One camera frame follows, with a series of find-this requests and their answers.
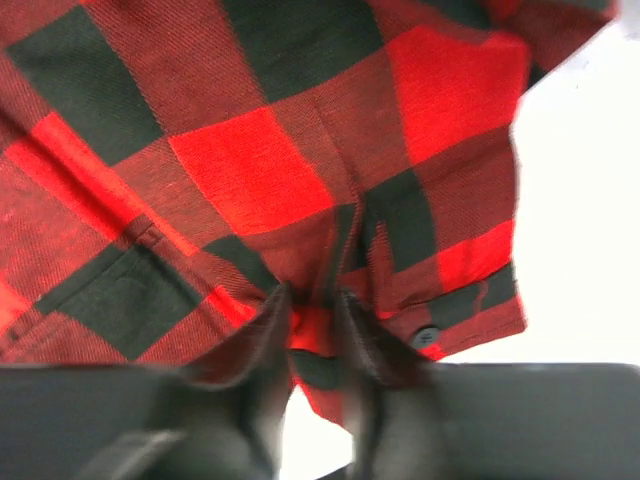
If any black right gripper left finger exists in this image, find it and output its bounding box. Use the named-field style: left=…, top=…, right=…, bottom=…
left=1, top=285, right=291, bottom=479

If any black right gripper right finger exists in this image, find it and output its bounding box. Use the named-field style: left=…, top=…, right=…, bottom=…
left=338, top=289, right=640, bottom=480

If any red black plaid shirt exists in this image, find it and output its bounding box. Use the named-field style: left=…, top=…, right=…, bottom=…
left=1, top=1, right=619, bottom=424

